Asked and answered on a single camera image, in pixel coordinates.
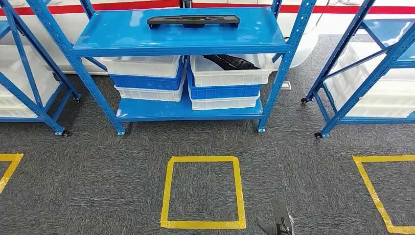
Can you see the long black plastic part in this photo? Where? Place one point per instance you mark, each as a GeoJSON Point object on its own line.
{"type": "Point", "coordinates": [227, 20]}

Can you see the black ribbed plastic part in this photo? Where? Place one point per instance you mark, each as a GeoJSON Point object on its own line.
{"type": "Point", "coordinates": [230, 62]}

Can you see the blue metal shelf rack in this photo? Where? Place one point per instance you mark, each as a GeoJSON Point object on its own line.
{"type": "Point", "coordinates": [368, 82]}
{"type": "Point", "coordinates": [19, 119]}
{"type": "Point", "coordinates": [162, 35]}

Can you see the blue plastic bin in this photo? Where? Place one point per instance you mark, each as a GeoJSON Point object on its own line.
{"type": "Point", "coordinates": [223, 91]}
{"type": "Point", "coordinates": [146, 82]}

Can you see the small white floor block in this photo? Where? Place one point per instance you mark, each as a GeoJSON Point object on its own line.
{"type": "Point", "coordinates": [286, 86]}

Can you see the yellow floor tape square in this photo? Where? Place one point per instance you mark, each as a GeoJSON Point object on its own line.
{"type": "Point", "coordinates": [389, 158]}
{"type": "Point", "coordinates": [202, 224]}
{"type": "Point", "coordinates": [13, 157]}

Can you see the white plastic crate stack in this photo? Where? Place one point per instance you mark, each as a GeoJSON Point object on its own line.
{"type": "Point", "coordinates": [382, 97]}
{"type": "Point", "coordinates": [13, 74]}

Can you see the black cylindrical post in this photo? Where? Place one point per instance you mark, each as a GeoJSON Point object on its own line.
{"type": "Point", "coordinates": [185, 3]}

